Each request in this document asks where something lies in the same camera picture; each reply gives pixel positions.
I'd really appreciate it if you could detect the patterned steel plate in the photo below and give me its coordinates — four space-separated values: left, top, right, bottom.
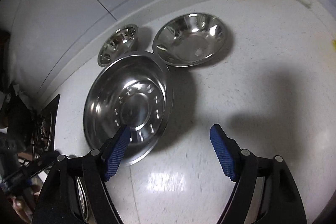
83 51 174 166

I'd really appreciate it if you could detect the small steel bowl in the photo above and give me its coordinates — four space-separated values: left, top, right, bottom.
97 24 138 67

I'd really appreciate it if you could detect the medium steel bowl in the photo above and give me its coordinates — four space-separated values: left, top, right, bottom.
152 13 228 68

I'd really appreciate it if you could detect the left hand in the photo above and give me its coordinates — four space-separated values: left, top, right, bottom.
12 185 41 223

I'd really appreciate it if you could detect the black gas stove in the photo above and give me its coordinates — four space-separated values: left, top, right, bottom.
27 94 60 161

